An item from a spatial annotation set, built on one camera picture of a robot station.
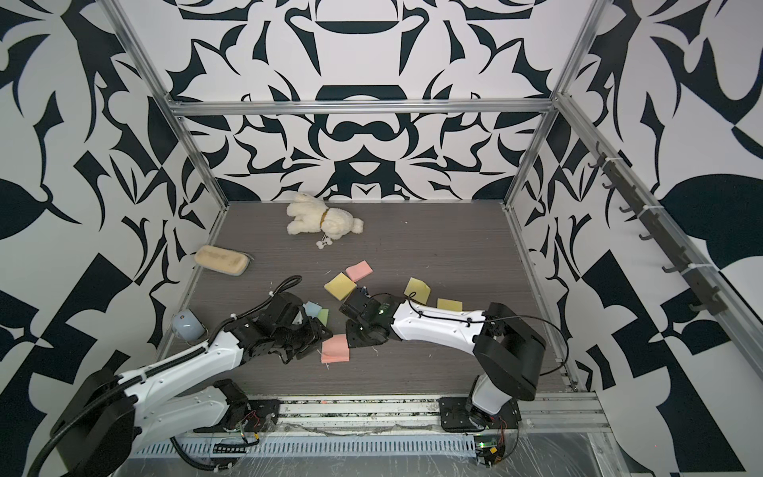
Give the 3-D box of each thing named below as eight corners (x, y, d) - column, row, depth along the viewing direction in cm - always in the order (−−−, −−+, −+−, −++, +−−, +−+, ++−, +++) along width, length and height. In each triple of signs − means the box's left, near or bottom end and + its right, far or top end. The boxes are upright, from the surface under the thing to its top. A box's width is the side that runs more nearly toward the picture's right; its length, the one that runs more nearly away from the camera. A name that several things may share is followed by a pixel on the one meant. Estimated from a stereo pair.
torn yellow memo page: (402, 296, 98) (403, 292, 96) (410, 279, 102) (410, 275, 100) (425, 305, 96) (426, 302, 94) (432, 287, 100) (433, 284, 98)
